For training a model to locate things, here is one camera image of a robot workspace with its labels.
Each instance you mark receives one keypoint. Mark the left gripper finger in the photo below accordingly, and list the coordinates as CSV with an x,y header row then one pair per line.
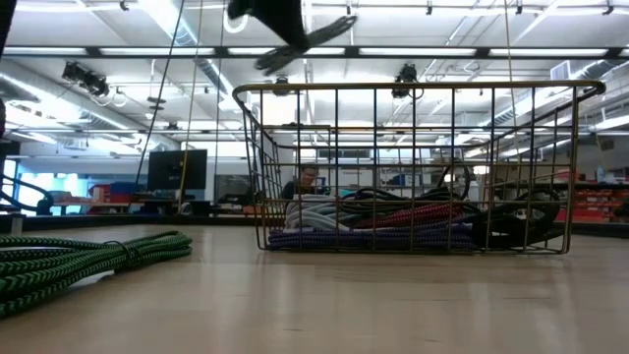
x,y
287,24
245,9

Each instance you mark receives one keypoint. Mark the person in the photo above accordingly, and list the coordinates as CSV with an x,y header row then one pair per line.
x,y
309,174

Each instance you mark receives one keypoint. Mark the black rig crossbar with lights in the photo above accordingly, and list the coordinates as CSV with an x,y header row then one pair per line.
x,y
93,51

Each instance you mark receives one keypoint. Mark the black ceiling fixture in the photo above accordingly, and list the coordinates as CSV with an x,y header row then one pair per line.
x,y
86,78

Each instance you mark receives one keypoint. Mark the black computer monitor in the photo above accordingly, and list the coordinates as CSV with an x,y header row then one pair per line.
x,y
177,169

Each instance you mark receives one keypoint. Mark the red storage bin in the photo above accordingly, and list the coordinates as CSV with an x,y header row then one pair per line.
x,y
100,193
585,215

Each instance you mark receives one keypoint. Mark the black round ceiling camera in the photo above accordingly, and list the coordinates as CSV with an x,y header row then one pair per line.
x,y
281,79

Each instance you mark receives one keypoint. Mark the black aluminium table frame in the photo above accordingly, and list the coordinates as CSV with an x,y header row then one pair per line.
x,y
123,222

